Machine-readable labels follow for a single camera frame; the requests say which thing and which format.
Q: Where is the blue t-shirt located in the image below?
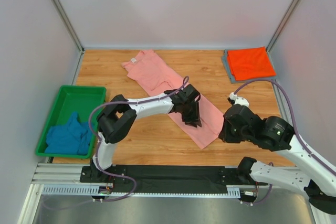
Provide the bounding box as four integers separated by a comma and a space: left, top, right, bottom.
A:
45, 111, 92, 155

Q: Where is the white slotted cable duct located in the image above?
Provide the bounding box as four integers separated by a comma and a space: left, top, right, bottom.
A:
41, 185, 240, 198

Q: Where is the folded orange t-shirt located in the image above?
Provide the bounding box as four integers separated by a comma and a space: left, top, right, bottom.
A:
227, 47, 277, 81

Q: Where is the pink t-shirt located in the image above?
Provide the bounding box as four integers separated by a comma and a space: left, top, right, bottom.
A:
121, 50, 224, 149

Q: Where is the folded grey t-shirt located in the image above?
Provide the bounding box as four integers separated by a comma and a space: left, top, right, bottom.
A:
221, 49, 277, 84

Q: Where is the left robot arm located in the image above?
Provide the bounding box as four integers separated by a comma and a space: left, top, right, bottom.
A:
92, 84, 202, 170

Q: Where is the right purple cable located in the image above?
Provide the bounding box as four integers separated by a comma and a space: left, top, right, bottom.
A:
230, 79, 336, 207

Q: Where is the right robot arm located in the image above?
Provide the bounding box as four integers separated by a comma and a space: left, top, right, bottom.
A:
219, 104, 335, 215

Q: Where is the aluminium frame rail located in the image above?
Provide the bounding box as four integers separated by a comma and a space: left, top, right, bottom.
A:
33, 164, 256, 183

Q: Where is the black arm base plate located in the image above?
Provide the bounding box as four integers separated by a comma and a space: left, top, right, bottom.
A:
80, 165, 258, 186

